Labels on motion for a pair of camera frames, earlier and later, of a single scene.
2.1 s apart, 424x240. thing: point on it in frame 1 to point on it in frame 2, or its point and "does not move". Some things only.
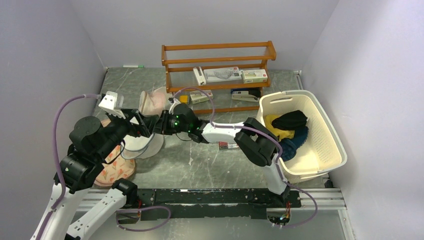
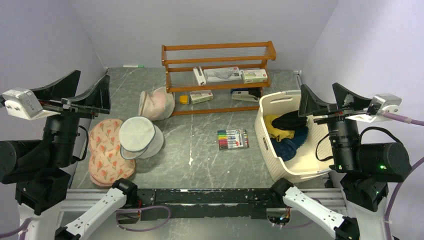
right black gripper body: x=170 y=124 to x=340 y=112
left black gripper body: x=135 y=128 to x=61 y=105
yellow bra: x=281 y=134 does not move
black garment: x=293 y=120 does not move
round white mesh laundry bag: x=142 y=147 does not move
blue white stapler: x=250 y=94 does not move
